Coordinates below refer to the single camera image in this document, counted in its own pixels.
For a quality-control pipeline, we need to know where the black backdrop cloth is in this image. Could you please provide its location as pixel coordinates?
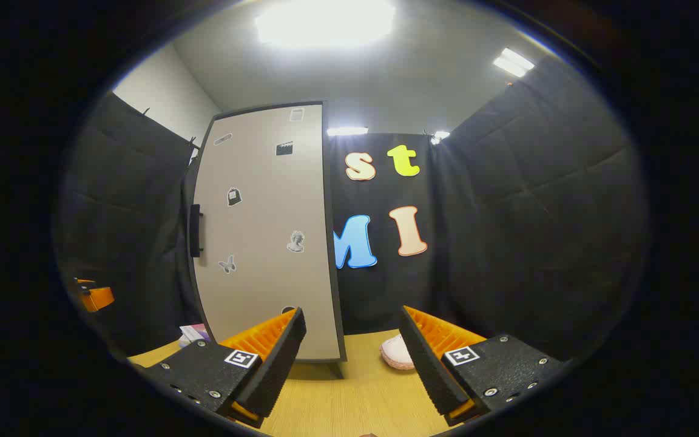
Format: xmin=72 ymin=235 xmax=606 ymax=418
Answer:
xmin=61 ymin=55 xmax=650 ymax=365

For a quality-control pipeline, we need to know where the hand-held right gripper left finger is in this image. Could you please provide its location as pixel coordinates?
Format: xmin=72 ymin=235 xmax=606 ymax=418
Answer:
xmin=143 ymin=307 xmax=308 ymax=429

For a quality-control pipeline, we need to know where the beige cabinet door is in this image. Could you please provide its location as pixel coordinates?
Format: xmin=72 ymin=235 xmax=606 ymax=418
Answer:
xmin=189 ymin=102 xmax=343 ymax=363

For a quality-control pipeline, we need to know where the black door handle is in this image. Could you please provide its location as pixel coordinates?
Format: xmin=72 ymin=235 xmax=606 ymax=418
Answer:
xmin=189 ymin=205 xmax=204 ymax=258

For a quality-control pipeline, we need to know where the large ceiling light panel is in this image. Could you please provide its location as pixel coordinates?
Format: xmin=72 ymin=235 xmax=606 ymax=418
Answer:
xmin=255 ymin=0 xmax=396 ymax=49

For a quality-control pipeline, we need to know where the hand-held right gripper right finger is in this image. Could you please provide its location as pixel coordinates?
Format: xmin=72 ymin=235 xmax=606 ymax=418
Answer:
xmin=399 ymin=305 xmax=569 ymax=427

